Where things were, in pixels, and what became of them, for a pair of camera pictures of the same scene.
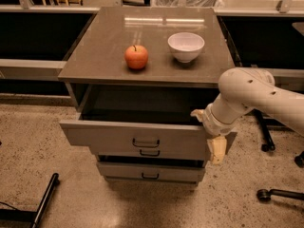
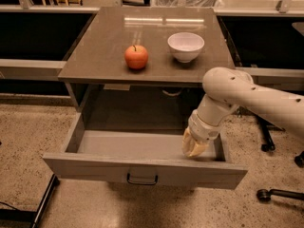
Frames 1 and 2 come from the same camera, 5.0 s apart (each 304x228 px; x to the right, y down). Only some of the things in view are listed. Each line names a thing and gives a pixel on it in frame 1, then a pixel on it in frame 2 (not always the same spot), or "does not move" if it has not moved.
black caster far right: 299,160 does not move
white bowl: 185,47 does not move
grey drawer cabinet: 135,76 does not move
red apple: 136,56 does not move
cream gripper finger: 199,113 → 188,142
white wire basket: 192,1 does not move
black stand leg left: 23,215 does not move
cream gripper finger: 218,147 → 198,149
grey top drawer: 138,116 → 147,157
